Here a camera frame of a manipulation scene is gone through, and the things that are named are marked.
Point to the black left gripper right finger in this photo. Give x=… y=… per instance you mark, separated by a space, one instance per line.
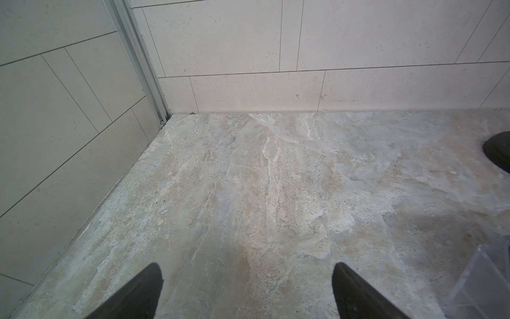
x=356 y=298

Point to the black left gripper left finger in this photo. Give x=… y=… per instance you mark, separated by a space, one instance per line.
x=136 y=299

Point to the clear plastic package box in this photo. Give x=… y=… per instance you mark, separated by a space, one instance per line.
x=482 y=290

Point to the black round microphone stand base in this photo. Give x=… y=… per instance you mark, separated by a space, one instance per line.
x=497 y=150

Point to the aluminium corner frame post left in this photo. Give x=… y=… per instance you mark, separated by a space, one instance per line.
x=123 y=18

